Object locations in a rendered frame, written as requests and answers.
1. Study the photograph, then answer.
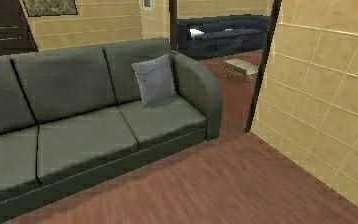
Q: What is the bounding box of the light grey cushion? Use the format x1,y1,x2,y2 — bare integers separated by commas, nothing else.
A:
130,53,177,109

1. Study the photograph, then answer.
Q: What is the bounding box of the white coffee table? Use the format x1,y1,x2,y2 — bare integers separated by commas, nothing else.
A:
222,58,260,80

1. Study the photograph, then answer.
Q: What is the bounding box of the dark blue sofa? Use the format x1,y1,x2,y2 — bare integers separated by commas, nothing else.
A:
176,14,271,61

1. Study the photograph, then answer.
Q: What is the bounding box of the grey green sofa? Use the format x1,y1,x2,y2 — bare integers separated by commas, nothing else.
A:
0,37,224,224

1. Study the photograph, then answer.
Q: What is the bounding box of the dark brown wooden cabinet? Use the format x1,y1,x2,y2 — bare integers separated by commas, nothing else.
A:
0,0,39,58

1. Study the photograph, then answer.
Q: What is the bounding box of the framed grey wall picture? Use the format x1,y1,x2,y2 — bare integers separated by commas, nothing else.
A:
21,0,79,18

